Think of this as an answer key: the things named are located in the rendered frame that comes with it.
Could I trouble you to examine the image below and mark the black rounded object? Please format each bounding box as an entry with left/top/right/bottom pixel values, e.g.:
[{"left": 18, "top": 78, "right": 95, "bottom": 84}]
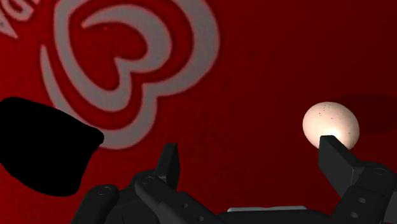
[{"left": 0, "top": 96, "right": 105, "bottom": 197}]

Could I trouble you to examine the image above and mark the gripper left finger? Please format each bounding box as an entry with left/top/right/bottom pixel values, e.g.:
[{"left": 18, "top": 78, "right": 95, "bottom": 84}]
[{"left": 71, "top": 142, "right": 225, "bottom": 224}]

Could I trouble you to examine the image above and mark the white speckled egg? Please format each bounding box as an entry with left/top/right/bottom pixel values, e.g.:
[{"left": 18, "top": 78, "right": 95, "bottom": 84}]
[{"left": 302, "top": 101, "right": 361, "bottom": 150}]

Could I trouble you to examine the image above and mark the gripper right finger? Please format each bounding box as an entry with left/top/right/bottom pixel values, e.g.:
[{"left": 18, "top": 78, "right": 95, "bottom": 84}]
[{"left": 317, "top": 135, "right": 397, "bottom": 224}]

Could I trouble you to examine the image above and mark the red table with white print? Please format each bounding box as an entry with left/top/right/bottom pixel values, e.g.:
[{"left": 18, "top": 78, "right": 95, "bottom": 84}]
[{"left": 0, "top": 0, "right": 397, "bottom": 224}]

